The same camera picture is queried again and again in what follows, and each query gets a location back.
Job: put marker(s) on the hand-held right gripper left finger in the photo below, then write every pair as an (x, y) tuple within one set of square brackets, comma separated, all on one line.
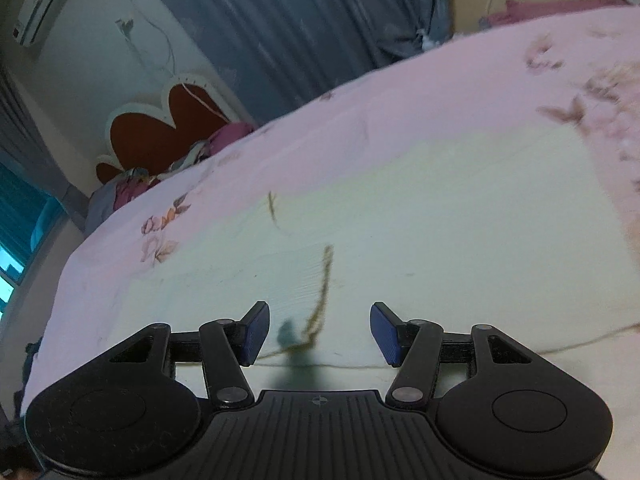
[(256, 332)]

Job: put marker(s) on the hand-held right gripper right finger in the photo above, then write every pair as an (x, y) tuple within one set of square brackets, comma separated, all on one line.
[(384, 332)]

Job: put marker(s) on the white garment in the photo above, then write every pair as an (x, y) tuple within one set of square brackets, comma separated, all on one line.
[(450, 220)]

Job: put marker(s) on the pile of clothes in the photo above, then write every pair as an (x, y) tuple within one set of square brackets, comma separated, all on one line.
[(150, 180)]

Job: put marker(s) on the red scalloped headboard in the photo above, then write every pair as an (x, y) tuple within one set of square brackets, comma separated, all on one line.
[(150, 135)]

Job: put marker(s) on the window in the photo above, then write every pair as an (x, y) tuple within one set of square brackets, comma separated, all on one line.
[(20, 240)]

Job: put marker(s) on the pink floral blanket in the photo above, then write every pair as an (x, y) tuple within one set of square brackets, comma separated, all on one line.
[(440, 75)]

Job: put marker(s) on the grey window curtain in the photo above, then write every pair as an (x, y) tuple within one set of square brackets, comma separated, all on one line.
[(25, 130)]

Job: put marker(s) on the blue curtain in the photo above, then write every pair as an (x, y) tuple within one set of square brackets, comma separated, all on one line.
[(320, 20)]

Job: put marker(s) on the purple pillow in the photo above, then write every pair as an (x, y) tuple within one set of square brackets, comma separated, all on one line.
[(540, 10)]

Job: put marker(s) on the white air conditioner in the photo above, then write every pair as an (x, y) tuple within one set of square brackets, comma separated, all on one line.
[(42, 2)]

